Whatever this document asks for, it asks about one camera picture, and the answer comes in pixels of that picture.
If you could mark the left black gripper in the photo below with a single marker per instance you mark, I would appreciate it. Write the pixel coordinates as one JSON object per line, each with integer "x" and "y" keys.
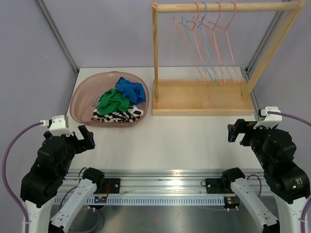
{"x": 87, "y": 143}

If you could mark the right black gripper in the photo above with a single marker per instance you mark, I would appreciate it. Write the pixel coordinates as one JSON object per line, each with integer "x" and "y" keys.
{"x": 241, "y": 126}

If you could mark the pink tank top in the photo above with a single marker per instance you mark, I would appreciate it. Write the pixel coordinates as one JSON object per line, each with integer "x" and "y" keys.
{"x": 95, "y": 102}

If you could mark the pink hanger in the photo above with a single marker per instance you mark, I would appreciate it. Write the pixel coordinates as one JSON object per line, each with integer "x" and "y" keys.
{"x": 187, "y": 32}
{"x": 226, "y": 29}
{"x": 213, "y": 29}

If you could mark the green tank top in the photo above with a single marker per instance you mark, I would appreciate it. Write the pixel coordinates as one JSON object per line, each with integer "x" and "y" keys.
{"x": 111, "y": 101}

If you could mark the black white striped tank top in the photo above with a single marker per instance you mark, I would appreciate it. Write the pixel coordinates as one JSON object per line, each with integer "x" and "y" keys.
{"x": 131, "y": 115}

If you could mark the blue tank top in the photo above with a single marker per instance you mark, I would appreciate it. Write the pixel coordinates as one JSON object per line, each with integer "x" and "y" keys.
{"x": 134, "y": 91}

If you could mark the light blue wire hanger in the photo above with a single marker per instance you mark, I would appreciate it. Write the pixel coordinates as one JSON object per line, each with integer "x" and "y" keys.
{"x": 202, "y": 41}

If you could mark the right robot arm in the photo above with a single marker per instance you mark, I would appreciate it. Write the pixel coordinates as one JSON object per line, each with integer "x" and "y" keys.
{"x": 290, "y": 185}

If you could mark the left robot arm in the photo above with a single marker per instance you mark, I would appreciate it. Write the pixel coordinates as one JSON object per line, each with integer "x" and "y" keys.
{"x": 40, "y": 185}

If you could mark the pink plastic basin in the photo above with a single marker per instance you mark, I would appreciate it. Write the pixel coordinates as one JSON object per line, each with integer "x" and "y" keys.
{"x": 83, "y": 98}

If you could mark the wooden clothes rack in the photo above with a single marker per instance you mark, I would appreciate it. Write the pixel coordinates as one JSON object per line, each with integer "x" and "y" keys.
{"x": 191, "y": 97}

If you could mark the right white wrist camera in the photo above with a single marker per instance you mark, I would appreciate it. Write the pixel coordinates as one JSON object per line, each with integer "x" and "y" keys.
{"x": 268, "y": 120}

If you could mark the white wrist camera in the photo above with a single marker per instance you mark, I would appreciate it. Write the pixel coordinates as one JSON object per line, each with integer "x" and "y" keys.
{"x": 58, "y": 125}
{"x": 268, "y": 120}

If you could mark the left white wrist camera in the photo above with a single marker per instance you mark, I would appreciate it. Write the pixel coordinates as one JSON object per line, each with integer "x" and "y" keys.
{"x": 58, "y": 125}

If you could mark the aluminium rail frame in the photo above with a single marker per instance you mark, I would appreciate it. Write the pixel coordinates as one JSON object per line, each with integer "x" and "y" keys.
{"x": 162, "y": 182}

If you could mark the white slotted cable duct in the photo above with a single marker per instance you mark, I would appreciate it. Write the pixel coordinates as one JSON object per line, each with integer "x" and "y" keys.
{"x": 157, "y": 201}

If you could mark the right corner aluminium post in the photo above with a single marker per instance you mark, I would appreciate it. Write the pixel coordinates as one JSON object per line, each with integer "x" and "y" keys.
{"x": 266, "y": 39}

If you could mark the corner aluminium post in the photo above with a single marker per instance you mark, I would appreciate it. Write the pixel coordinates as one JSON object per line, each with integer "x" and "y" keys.
{"x": 266, "y": 39}
{"x": 57, "y": 35}

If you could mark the left corner aluminium post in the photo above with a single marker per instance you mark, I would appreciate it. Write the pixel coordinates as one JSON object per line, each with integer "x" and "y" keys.
{"x": 57, "y": 35}

